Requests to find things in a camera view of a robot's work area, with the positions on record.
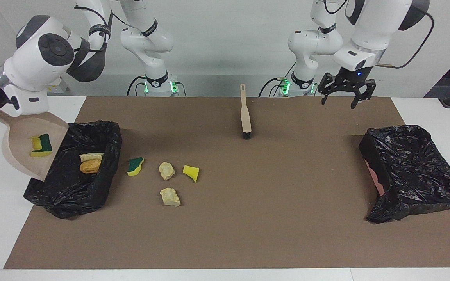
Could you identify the black bag lined bin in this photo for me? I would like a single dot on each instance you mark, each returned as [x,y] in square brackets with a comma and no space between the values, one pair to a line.
[72,195]

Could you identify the white wall socket box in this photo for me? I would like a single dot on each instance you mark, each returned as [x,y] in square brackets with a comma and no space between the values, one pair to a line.
[59,86]

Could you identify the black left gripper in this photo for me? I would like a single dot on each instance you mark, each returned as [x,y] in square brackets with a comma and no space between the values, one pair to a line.
[350,80]

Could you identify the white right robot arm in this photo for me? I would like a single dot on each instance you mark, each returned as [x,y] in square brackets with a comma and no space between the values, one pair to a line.
[33,66]

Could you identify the beige hand brush black bristles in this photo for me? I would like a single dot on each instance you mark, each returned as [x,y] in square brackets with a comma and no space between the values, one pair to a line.
[245,117]

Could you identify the black bag bin pink box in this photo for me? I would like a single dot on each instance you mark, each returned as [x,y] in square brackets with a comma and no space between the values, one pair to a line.
[416,171]

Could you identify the brown sponge piece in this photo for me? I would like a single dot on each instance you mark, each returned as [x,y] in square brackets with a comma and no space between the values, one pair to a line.
[90,166]

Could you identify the yellow sponge wedge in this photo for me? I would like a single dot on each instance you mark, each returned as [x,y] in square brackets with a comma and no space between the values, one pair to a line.
[191,171]

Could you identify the beige plastic dustpan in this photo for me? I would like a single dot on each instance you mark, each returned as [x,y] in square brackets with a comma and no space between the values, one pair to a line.
[22,156]

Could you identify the pale beige sponge piece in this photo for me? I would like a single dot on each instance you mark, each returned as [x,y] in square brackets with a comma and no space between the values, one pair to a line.
[90,157]
[169,197]
[166,170]

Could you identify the green yellow sponge piece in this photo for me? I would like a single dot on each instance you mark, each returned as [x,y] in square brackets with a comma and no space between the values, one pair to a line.
[41,146]
[134,167]

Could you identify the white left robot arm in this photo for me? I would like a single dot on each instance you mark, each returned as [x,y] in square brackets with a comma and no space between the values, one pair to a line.
[373,23]

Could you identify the brown table mat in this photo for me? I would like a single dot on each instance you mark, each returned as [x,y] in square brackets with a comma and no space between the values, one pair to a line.
[248,234]

